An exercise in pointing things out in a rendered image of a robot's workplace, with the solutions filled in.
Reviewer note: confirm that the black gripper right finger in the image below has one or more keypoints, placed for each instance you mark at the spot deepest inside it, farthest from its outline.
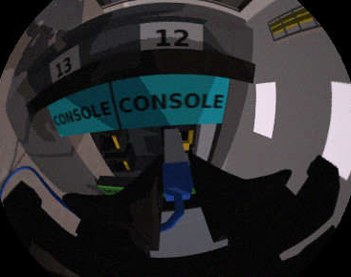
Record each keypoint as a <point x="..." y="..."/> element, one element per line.
<point x="225" y="198"/>

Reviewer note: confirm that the blue cable with plug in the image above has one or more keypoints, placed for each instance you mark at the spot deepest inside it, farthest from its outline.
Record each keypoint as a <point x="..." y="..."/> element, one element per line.
<point x="178" y="184"/>

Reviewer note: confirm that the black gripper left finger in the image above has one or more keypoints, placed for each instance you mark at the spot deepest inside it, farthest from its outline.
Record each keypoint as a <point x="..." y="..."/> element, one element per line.
<point x="136" y="208"/>

